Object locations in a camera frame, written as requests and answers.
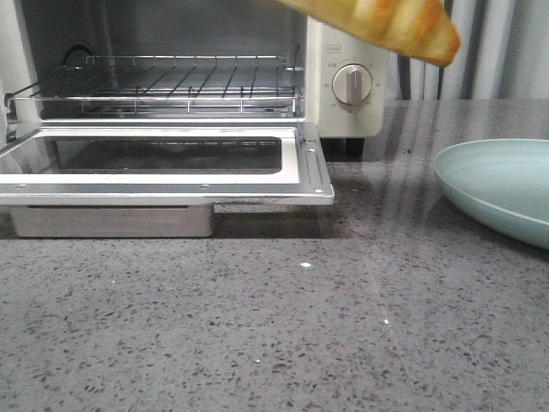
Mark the oven glass door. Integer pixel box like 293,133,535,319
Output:
1,120,334,207

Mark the golden croissant bread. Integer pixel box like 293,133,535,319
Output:
284,0,461,67

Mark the lower oven knob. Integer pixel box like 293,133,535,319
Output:
332,64,372,106

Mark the white Toshiba toaster oven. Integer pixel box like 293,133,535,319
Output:
1,1,389,158

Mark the light green plate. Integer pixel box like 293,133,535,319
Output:
434,138,548,249

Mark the grey curtain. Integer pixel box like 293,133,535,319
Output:
384,0,549,102

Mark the wire oven rack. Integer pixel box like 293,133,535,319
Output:
4,55,305,120

